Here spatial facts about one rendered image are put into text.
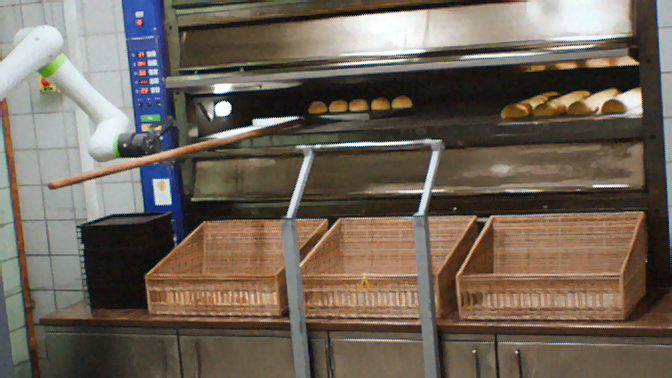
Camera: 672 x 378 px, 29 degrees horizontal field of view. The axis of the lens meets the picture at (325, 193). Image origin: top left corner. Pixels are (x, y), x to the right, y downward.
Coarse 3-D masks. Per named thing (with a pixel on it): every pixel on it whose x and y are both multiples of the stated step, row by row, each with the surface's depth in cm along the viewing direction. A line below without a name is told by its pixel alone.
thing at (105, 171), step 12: (300, 120) 548; (240, 132) 504; (252, 132) 511; (264, 132) 520; (192, 144) 474; (204, 144) 478; (216, 144) 486; (156, 156) 450; (168, 156) 456; (180, 156) 464; (108, 168) 424; (120, 168) 430; (132, 168) 437; (60, 180) 402; (72, 180) 406; (84, 180) 413
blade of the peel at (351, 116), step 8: (352, 112) 588; (360, 112) 584; (368, 112) 582; (376, 112) 554; (384, 112) 562; (392, 112) 570; (256, 120) 570; (264, 120) 568; (272, 120) 567; (280, 120) 565; (288, 120) 563; (320, 120) 557; (328, 120) 555; (336, 120) 554; (344, 120) 552; (352, 120) 551; (360, 120) 549
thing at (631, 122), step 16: (384, 128) 499; (400, 128) 493; (416, 128) 489; (432, 128) 486; (448, 128) 483; (464, 128) 481; (480, 128) 478; (496, 128) 476; (512, 128) 473; (528, 128) 471; (544, 128) 468; (560, 128) 466; (576, 128) 464; (592, 128) 461; (608, 128) 459; (624, 128) 457; (240, 144) 520; (256, 144) 517; (272, 144) 514; (288, 144) 511
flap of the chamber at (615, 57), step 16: (416, 64) 469; (432, 64) 467; (448, 64) 464; (464, 64) 461; (480, 64) 459; (496, 64) 457; (512, 64) 455; (528, 64) 455; (544, 64) 455; (560, 64) 455; (576, 64) 455; (592, 64) 455; (608, 64) 455; (624, 64) 456; (192, 80) 508; (208, 80) 504; (224, 80) 502; (240, 80) 499; (256, 80) 496; (272, 80) 493; (288, 80) 492; (304, 80) 492; (320, 80) 492; (336, 80) 492; (352, 80) 493; (368, 80) 493; (384, 80) 493; (400, 80) 493
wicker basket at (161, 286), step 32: (224, 224) 524; (256, 224) 519; (320, 224) 506; (192, 256) 519; (224, 256) 523; (256, 256) 517; (160, 288) 487; (192, 288) 481; (224, 288) 476; (256, 288) 470
